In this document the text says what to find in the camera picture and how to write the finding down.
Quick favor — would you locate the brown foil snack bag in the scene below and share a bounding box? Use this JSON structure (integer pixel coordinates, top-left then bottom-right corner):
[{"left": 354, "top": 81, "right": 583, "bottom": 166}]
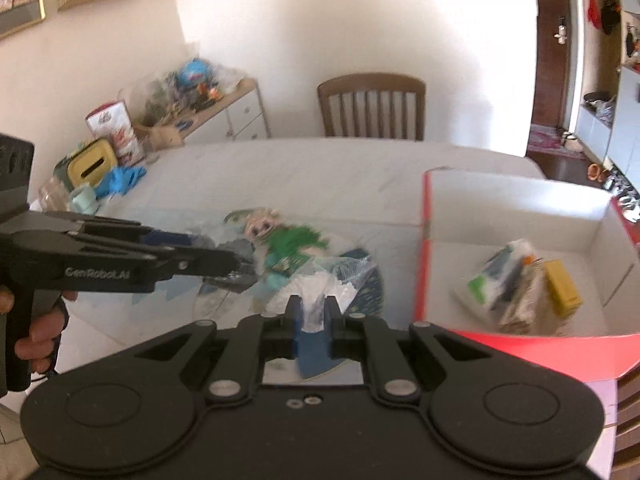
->
[{"left": 498, "top": 261, "right": 546, "bottom": 335}]

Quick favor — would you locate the red white paper bag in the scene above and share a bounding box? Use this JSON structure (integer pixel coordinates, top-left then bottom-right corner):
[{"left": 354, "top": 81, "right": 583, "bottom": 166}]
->
[{"left": 85, "top": 101, "right": 144, "bottom": 167}]

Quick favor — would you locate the wooden chair far side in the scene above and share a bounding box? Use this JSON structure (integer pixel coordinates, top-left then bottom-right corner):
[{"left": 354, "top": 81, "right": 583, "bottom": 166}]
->
[{"left": 317, "top": 73, "right": 426, "bottom": 142}]

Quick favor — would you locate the red patterned rug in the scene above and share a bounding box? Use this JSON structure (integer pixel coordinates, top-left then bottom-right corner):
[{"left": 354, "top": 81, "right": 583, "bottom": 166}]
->
[{"left": 527, "top": 124, "right": 586, "bottom": 159}]

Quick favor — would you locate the green doll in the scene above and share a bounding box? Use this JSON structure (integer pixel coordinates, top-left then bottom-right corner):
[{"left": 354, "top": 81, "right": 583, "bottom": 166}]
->
[{"left": 189, "top": 208, "right": 357, "bottom": 324}]

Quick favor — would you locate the brown wooden door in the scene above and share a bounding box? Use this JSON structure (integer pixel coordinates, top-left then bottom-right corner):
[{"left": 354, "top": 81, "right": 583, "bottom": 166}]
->
[{"left": 532, "top": 0, "right": 585, "bottom": 131}]

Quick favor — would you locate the white wall cabinet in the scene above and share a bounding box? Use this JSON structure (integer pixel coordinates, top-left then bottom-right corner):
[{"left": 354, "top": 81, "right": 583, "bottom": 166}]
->
[{"left": 573, "top": 0, "right": 639, "bottom": 188}]

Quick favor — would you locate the person's left hand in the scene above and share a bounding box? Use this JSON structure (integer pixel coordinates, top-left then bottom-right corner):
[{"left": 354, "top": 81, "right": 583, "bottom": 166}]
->
[{"left": 14, "top": 290, "right": 78, "bottom": 374}]

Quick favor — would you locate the yellow small box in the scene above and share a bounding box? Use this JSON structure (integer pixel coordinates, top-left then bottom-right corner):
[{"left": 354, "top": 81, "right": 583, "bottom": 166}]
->
[{"left": 544, "top": 260, "right": 582, "bottom": 320}]

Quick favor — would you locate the white green packet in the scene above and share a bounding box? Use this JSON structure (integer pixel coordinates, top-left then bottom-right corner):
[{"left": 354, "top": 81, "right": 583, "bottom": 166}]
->
[{"left": 451, "top": 238, "right": 536, "bottom": 323}]

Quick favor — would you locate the yellow tissue box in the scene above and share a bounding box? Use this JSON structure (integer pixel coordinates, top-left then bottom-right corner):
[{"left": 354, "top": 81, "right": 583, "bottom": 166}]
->
[{"left": 53, "top": 138, "right": 118, "bottom": 191}]

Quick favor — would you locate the red white cardboard box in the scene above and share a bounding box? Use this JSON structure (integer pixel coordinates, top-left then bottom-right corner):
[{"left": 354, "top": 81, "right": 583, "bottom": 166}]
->
[{"left": 416, "top": 169, "right": 639, "bottom": 382}]

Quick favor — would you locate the blue cloth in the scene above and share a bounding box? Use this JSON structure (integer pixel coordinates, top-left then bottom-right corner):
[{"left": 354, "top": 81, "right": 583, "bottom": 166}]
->
[{"left": 94, "top": 167, "right": 146, "bottom": 200}]

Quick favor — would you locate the blue globe toy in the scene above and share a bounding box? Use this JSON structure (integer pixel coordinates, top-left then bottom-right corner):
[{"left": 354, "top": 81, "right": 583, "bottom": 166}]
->
[{"left": 178, "top": 58, "right": 210, "bottom": 88}]

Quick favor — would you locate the white drawer sideboard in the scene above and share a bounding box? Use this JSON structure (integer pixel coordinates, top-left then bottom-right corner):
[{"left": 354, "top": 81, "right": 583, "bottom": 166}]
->
[{"left": 133, "top": 78, "right": 272, "bottom": 148}]

